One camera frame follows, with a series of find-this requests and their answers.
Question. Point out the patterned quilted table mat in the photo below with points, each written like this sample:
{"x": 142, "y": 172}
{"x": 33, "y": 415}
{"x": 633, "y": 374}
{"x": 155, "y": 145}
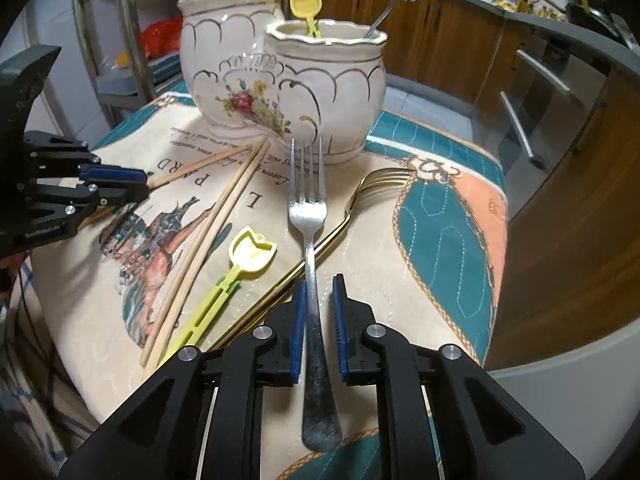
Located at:
{"x": 423, "y": 242}

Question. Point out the black wok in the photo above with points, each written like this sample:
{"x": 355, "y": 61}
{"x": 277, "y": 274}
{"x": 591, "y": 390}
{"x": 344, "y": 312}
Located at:
{"x": 592, "y": 15}

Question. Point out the built-in steel oven drawers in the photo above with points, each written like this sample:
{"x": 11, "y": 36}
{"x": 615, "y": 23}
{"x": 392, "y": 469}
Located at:
{"x": 535, "y": 102}

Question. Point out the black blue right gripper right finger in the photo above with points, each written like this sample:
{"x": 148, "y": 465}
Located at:
{"x": 440, "y": 415}

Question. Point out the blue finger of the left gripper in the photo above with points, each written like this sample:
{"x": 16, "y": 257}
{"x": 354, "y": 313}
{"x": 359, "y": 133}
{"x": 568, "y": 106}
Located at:
{"x": 111, "y": 173}

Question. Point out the steel shelving rack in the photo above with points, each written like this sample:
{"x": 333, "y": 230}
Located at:
{"x": 145, "y": 81}

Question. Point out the red bag on lower shelf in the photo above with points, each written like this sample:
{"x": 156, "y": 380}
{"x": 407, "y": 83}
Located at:
{"x": 161, "y": 38}

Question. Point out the yellow tulip pick in jar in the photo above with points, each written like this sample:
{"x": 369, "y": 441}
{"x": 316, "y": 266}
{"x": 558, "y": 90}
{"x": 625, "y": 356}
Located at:
{"x": 307, "y": 10}

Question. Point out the silver steel fork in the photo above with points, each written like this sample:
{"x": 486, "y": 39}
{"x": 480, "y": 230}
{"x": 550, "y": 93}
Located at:
{"x": 307, "y": 212}

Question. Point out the yellow tulip pick on mat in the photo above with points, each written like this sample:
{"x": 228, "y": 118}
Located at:
{"x": 250, "y": 253}

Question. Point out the front white ceramic jar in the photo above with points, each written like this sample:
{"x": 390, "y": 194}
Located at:
{"x": 327, "y": 91}

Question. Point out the rear white ceramic jar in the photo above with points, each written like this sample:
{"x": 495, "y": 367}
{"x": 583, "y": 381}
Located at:
{"x": 230, "y": 76}

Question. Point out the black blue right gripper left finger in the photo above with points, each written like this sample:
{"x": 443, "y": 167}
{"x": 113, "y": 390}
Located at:
{"x": 200, "y": 414}

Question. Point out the gold fork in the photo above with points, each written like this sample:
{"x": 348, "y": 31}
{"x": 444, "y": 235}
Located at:
{"x": 340, "y": 229}

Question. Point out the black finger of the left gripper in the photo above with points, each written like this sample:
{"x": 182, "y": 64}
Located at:
{"x": 102, "y": 195}

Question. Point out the white ceramic jar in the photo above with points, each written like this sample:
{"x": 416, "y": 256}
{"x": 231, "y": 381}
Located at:
{"x": 327, "y": 91}
{"x": 230, "y": 76}

